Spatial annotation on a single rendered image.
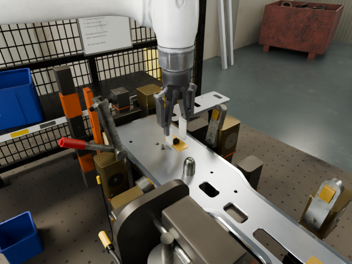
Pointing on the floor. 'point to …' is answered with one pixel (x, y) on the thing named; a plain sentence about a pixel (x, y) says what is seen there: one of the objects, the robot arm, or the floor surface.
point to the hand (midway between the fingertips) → (175, 132)
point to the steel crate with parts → (299, 26)
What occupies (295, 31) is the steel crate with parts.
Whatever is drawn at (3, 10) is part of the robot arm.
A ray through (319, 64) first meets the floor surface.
